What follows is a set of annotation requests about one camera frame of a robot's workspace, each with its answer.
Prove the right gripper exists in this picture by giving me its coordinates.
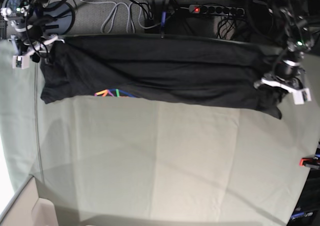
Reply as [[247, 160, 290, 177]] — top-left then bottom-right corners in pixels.
[[16, 25, 50, 61]]

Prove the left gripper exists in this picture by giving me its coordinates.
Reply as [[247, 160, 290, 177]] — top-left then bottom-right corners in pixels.
[[273, 50, 304, 81]]

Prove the dark grey t-shirt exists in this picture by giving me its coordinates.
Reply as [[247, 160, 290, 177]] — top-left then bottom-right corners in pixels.
[[40, 35, 287, 119]]

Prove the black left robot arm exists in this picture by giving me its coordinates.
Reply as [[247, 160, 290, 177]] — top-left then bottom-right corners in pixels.
[[244, 0, 315, 83]]

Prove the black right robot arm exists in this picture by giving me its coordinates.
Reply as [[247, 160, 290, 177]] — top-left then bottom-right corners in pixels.
[[0, 0, 49, 62]]

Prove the round dark stand base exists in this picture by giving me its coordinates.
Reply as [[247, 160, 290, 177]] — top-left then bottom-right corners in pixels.
[[34, 2, 76, 36]]

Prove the black power strip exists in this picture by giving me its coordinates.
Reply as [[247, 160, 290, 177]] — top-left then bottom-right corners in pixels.
[[188, 4, 245, 17]]

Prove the red black clamp right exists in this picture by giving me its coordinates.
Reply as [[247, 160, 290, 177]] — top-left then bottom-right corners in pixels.
[[299, 142, 320, 170]]

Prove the red black clamp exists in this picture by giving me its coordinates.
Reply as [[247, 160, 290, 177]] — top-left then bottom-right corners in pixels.
[[160, 11, 167, 39], [299, 142, 320, 170]]

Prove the red black clamp middle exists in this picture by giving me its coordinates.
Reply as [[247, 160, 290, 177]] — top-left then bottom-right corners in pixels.
[[160, 11, 167, 39]]

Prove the light green table cloth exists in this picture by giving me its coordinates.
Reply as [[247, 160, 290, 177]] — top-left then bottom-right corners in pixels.
[[0, 40, 320, 226]]

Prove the beige plastic bin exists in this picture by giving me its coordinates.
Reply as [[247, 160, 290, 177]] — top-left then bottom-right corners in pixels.
[[0, 175, 59, 226]]

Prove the grey looped cable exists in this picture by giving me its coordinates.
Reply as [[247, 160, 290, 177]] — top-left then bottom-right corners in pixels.
[[74, 0, 151, 34]]

